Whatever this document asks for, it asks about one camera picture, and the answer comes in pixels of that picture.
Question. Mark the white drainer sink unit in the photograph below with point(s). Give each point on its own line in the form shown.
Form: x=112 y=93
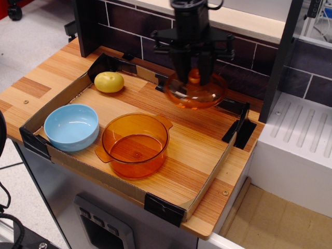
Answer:
x=292 y=158

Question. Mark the black caster wheel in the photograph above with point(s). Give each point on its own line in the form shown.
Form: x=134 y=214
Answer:
x=14 y=11

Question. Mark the dark upright shelf post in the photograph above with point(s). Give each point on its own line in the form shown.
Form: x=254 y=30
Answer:
x=273 y=92

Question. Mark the orange transparent pot lid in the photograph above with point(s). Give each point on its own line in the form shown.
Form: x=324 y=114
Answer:
x=192 y=94

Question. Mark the light wooden shelf board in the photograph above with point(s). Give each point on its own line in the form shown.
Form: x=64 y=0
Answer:
x=233 y=21

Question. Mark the light blue bowl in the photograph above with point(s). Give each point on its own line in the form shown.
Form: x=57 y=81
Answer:
x=72 y=127

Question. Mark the orange transparent pot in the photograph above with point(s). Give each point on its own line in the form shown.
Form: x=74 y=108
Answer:
x=134 y=145

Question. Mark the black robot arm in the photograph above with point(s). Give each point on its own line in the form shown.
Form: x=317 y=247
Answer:
x=192 y=3

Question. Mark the cardboard fence with black tape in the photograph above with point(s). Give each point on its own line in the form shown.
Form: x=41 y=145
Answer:
x=205 y=158

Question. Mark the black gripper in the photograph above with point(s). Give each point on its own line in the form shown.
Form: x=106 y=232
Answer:
x=191 y=33

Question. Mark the grey oven control panel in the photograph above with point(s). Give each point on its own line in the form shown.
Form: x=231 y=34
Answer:
x=102 y=229

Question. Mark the yellow plastic potato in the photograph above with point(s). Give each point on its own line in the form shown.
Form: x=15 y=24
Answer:
x=109 y=82

